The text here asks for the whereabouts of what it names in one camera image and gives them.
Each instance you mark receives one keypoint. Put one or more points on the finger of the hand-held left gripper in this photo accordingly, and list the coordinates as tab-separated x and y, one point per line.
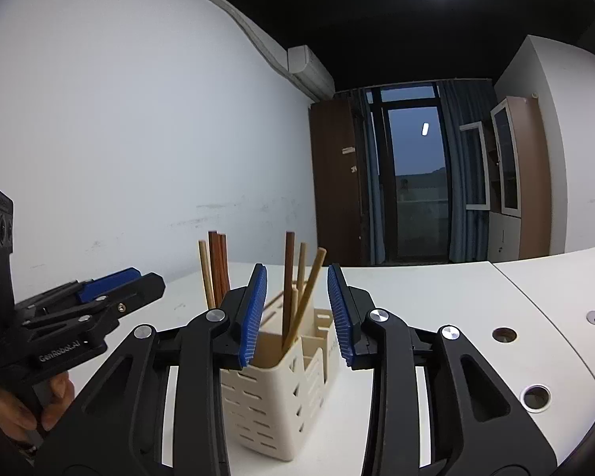
139	290
109	282

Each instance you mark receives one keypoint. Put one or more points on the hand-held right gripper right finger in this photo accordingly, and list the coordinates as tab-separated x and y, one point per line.
338	317

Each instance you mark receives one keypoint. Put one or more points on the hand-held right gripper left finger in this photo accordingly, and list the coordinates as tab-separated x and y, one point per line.
255	312

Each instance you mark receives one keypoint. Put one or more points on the bunch of wooden chopsticks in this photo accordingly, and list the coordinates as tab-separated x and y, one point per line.
290	267

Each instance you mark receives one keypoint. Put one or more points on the cream plastic utensil holder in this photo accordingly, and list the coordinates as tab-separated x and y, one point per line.
263	406

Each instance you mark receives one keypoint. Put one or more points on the person's left hand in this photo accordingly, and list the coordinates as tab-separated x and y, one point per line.
59	394

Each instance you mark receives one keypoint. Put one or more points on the blue grey curtain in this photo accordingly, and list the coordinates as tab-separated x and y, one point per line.
374	208
453	109

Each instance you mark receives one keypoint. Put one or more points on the dark brown wooden door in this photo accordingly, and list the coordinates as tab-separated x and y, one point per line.
334	198

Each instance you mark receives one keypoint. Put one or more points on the glass balcony door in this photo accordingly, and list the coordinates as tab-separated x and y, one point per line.
416	168

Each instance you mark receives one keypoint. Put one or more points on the white framed glass panel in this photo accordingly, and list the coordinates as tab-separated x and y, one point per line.
475	168

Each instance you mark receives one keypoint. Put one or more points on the brown cabinet with glass doors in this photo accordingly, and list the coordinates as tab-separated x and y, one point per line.
533	183

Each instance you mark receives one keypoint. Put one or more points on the white air conditioner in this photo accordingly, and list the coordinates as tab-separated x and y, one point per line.
310	72

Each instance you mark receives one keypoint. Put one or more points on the white wall pipe cover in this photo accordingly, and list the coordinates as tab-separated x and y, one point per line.
238	20

